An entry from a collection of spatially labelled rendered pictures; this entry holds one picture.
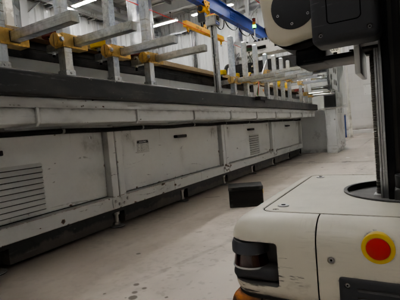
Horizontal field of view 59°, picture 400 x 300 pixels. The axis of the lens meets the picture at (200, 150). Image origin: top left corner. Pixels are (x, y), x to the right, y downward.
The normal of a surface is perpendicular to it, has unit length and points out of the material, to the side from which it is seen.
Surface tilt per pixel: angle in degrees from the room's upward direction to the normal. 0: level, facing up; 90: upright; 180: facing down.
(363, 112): 90
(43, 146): 90
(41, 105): 99
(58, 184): 90
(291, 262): 90
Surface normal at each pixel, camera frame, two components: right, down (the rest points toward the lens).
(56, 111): 0.86, -0.04
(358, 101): -0.50, 0.09
